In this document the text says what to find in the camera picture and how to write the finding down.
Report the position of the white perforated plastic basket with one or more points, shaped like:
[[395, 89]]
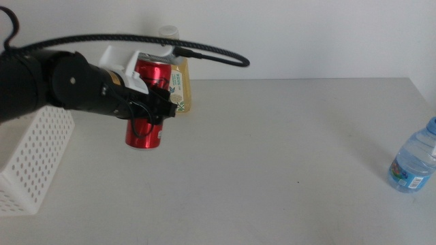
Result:
[[37, 149]]

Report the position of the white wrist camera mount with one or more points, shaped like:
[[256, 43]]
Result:
[[126, 68]]

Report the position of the yellow tea bottle green label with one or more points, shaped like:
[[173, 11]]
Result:
[[180, 88]]

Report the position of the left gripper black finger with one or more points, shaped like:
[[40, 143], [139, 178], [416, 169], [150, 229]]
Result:
[[163, 105]]

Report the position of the red cola can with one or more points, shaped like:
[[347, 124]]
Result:
[[143, 136]]

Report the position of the clear water bottle blue cap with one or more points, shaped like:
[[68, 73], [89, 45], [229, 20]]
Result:
[[413, 160]]

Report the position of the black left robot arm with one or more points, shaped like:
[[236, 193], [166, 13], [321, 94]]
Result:
[[30, 81]]

